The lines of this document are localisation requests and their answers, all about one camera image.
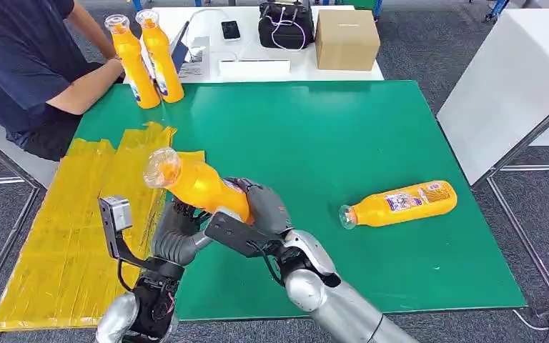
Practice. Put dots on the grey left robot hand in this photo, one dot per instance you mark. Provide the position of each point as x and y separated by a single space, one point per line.
172 236

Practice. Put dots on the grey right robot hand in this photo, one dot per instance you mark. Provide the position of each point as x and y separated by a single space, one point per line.
269 208

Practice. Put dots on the orange drink bottle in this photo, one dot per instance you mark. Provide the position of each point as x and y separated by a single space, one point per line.
397 203
165 66
198 184
137 71

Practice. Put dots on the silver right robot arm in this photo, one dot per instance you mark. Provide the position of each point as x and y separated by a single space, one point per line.
341 307

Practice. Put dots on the green table mat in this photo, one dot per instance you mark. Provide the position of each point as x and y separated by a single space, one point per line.
303 142

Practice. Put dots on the yellow plastic sheet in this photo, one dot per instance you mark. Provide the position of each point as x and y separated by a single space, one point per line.
56 236

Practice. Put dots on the flat white box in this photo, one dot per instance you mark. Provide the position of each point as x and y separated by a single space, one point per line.
255 68

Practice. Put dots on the black bag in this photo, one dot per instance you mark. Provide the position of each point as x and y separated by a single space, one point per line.
284 28

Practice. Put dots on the black smartphone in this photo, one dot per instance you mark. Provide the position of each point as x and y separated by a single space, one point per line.
230 30

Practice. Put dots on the brown cardboard box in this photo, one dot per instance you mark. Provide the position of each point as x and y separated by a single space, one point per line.
348 40

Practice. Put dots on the person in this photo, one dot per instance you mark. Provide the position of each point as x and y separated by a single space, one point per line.
19 57

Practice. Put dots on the white table with steel legs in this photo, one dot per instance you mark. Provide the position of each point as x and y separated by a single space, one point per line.
506 94

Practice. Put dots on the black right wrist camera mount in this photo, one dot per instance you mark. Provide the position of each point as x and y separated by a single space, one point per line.
232 232

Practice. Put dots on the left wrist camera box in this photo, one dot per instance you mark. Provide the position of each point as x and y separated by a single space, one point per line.
116 213

